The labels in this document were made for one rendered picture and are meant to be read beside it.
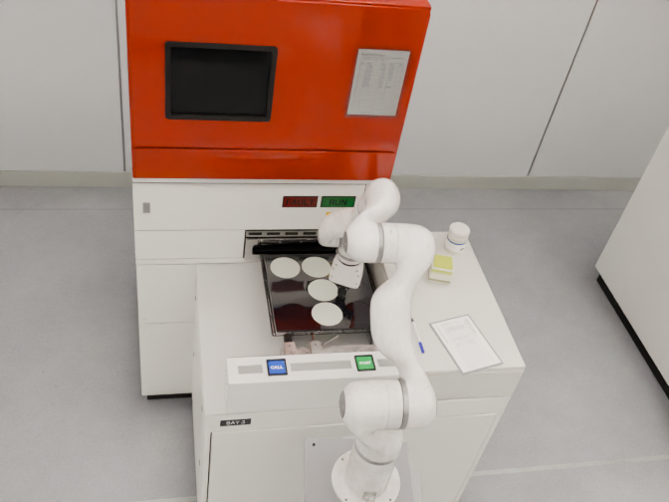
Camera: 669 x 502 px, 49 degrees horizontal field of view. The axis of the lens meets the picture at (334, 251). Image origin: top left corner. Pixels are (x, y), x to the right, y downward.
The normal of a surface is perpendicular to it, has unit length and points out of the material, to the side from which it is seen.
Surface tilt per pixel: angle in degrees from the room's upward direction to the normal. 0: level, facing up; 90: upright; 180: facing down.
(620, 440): 0
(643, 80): 90
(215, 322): 0
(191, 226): 90
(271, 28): 90
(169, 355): 90
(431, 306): 0
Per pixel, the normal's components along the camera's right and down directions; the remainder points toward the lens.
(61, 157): 0.18, 0.68
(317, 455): 0.14, -0.72
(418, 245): 0.20, -0.14
